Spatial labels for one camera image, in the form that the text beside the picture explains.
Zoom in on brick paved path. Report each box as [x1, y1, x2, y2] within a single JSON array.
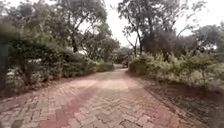
[[0, 68, 205, 128]]

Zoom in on group of leafy trees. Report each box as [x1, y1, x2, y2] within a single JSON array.
[[0, 0, 122, 64]]

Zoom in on row of pale-leaved bushes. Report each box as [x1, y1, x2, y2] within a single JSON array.
[[127, 51, 224, 93]]

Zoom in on row of green bushes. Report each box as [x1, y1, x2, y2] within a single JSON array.
[[0, 23, 116, 98]]

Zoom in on group of tall trees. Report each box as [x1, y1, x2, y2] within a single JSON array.
[[115, 0, 224, 65]]

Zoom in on dark bare soil strip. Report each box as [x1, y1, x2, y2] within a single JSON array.
[[128, 71, 224, 128]]

